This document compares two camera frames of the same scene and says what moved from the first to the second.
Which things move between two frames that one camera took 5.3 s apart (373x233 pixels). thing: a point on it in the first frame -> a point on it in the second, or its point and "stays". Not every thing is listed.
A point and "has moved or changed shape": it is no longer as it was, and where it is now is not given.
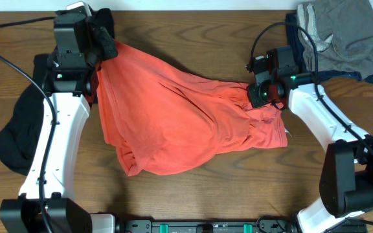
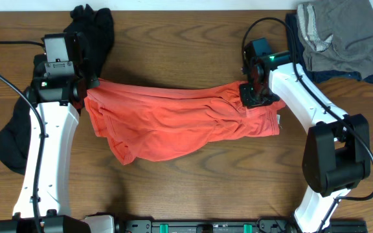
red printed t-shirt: [160, 121] has moved or changed shape
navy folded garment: [297, 57] stays
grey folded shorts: [347, 33] stays
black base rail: [227, 226] stays
